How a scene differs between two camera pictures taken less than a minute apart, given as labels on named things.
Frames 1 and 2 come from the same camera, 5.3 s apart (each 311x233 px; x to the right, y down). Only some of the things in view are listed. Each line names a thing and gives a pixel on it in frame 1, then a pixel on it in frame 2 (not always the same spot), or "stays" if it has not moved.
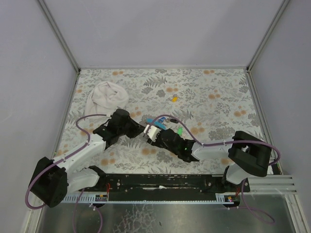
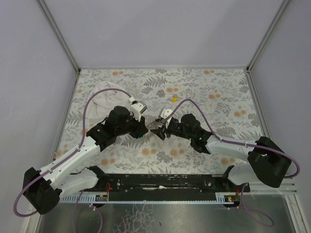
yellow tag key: x=174 y=98 stays
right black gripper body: x=160 y=138 -> x=164 y=131
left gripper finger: x=134 y=123 -> x=142 y=124
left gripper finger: x=135 y=130 stays
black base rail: x=164 y=187 stays
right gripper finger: x=161 y=136 -> x=163 y=122
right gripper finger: x=152 y=142 -> x=160 y=132
